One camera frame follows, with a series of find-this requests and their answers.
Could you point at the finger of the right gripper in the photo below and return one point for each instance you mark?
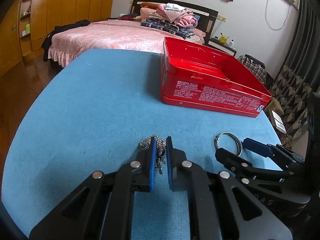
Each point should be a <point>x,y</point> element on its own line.
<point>283,157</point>
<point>258,177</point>

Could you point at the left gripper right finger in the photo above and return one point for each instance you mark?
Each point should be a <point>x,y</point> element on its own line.
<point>184,175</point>

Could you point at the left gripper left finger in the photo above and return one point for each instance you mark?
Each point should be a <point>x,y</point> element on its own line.
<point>135,176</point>

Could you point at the wooden stool with boxes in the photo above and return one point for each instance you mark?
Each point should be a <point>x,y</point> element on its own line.
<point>274,112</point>

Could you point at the silver bangle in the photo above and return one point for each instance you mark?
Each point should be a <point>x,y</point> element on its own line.
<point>229,141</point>

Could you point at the dark patterned curtain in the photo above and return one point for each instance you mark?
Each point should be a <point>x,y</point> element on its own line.
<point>298,78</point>

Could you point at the blue table cloth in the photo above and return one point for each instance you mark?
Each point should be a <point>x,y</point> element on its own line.
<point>91,117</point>

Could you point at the red tin box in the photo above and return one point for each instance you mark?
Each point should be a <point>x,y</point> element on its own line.
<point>200,77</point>

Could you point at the white lotion bottle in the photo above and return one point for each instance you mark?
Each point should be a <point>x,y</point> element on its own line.
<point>231,44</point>

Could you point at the yellow Pikachu plush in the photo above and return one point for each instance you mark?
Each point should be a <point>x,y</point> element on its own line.
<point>223,39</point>

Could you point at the black nightstand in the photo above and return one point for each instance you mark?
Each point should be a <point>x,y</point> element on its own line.
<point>214,43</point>

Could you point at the pink covered bed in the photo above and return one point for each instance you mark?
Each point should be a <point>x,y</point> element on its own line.
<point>124,32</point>

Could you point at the pile of folded clothes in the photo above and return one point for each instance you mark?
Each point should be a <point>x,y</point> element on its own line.
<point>171,18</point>

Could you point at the wooden wardrobe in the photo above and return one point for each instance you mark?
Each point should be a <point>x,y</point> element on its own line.
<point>25,24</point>

